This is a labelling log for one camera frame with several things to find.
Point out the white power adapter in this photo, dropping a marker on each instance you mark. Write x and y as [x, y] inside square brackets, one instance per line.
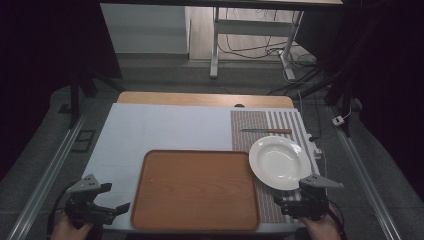
[338, 120]

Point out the black stand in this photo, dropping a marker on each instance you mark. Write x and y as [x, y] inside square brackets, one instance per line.
[75, 96]

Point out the person's right hand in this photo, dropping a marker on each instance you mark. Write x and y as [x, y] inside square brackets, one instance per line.
[323, 230]

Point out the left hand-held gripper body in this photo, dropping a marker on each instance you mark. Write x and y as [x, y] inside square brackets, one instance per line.
[84, 208]

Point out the white cabinet panel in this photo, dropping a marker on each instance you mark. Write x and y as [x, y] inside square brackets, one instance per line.
[143, 28]

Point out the brown wooden tray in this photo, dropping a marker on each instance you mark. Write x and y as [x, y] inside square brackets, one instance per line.
[195, 190]

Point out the white clamp device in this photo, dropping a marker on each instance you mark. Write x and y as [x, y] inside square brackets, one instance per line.
[315, 150]

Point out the person's left hand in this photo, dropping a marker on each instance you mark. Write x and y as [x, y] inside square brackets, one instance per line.
[68, 231]

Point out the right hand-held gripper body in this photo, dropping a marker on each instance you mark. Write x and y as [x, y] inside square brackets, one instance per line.
[313, 201]

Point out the striped placemat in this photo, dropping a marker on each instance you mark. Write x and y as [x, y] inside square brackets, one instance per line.
[245, 125]

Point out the metal floor rail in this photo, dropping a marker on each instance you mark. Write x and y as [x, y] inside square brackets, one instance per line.
[363, 176]
[46, 173]

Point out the white desk frame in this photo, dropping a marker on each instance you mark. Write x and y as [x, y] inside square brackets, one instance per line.
[248, 27]

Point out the white table mat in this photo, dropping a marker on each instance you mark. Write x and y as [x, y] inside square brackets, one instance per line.
[160, 128]

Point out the white round plate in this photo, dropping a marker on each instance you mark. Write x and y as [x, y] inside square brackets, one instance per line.
[279, 161]

